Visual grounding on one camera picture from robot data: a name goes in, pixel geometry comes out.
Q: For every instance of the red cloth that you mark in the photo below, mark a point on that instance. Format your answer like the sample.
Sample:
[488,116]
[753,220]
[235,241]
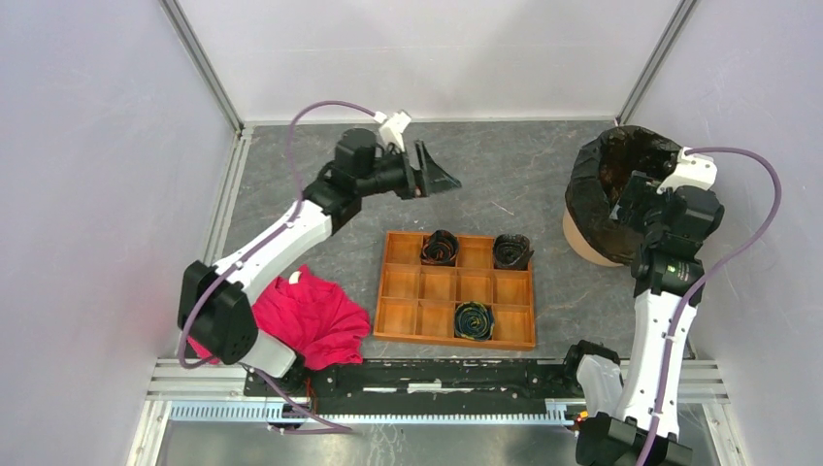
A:
[312,322]

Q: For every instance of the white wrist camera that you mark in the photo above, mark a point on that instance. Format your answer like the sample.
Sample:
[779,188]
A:
[691,169]
[392,127]

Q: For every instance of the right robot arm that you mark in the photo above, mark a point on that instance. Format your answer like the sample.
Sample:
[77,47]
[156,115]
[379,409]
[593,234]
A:
[632,419]

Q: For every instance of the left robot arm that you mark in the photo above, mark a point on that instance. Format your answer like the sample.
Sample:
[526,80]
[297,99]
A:
[361,166]

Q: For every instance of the rolled black bag, top right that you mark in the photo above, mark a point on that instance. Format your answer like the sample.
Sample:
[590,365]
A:
[512,252]

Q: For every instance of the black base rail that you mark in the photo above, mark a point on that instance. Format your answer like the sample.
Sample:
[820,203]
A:
[430,387]

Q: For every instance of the rolled black bag, top middle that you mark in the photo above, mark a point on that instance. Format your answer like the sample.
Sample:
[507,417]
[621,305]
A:
[439,249]

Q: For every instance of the orange wooden divider tray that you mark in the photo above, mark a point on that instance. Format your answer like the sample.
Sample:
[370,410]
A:
[417,302]

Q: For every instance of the rolled black bag, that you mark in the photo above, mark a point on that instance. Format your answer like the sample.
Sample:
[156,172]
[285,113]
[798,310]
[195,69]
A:
[439,249]
[512,252]
[473,321]

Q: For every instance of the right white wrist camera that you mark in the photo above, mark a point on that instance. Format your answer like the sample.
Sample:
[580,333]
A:
[691,169]

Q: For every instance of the orange trash bin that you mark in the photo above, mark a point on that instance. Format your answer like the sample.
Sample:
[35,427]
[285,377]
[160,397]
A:
[579,245]

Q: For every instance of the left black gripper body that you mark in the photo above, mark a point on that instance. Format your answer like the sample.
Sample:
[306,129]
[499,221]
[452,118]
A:
[412,181]

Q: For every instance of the rolled black bag, bottom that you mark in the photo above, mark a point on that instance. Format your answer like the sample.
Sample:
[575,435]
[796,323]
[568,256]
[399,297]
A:
[473,321]

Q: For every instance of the black trash bag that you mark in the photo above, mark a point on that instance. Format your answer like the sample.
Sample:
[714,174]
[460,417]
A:
[601,169]

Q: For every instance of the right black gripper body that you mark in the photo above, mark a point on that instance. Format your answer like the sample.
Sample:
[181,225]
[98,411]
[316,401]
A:
[646,218]

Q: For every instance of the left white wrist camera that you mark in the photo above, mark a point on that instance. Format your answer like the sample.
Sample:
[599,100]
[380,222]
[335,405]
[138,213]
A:
[392,127]

